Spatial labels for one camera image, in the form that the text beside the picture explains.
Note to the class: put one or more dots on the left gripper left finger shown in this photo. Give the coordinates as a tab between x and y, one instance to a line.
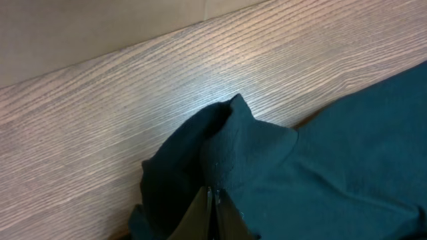
195	223

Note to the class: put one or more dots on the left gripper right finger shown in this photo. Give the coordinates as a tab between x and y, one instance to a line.
229	222

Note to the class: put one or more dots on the black t-shirt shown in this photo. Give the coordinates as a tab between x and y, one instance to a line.
357	170

